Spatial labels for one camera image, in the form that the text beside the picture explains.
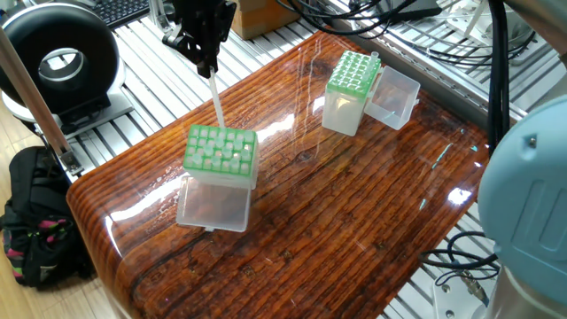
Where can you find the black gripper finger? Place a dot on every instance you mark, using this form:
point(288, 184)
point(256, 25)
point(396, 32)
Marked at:
point(207, 58)
point(177, 39)

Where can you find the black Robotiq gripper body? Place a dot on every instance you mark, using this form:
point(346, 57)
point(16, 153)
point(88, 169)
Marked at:
point(205, 18)

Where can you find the clear pipette box green rack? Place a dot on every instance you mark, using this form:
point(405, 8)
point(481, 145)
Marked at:
point(350, 89)
point(221, 155)

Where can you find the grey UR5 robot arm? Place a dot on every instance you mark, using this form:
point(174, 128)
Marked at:
point(532, 204)

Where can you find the cardboard box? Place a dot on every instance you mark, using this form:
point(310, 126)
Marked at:
point(266, 18)

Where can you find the black keyboard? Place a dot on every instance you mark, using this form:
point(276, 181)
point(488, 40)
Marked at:
point(120, 11)

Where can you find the brown wooden pole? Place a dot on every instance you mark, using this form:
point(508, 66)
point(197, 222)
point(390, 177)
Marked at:
point(35, 106)

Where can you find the black backpack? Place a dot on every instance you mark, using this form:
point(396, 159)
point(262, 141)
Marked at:
point(40, 221)

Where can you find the silver metal bracket post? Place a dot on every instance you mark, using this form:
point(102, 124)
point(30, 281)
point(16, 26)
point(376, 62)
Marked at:
point(163, 13)

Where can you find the white perforated base plate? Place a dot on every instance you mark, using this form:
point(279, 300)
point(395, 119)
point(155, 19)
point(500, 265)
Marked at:
point(461, 301)

